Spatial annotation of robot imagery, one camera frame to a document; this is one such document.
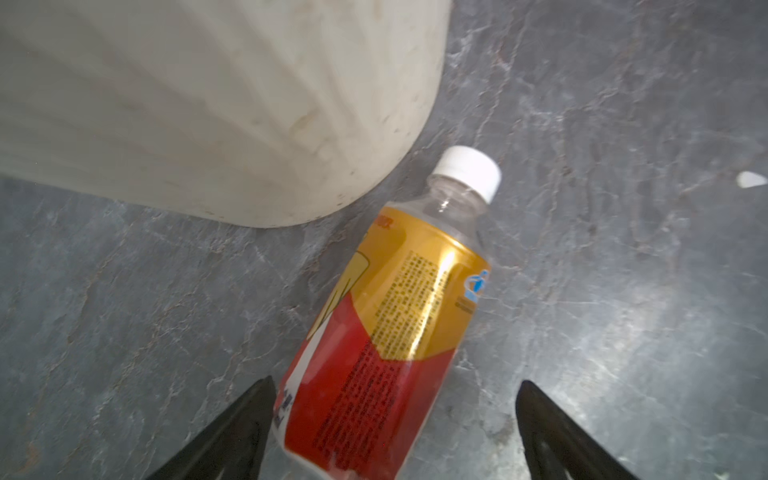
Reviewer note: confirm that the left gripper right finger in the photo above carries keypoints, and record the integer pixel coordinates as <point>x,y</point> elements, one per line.
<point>555,446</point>

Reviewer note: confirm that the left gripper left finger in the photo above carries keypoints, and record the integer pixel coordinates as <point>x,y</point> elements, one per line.
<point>232,446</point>

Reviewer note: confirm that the cream ribbed waste bin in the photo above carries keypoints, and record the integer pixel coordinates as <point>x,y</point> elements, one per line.
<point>255,113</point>

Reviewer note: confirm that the red yellow juice bottle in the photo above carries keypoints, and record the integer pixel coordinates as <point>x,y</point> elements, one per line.
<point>367,374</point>

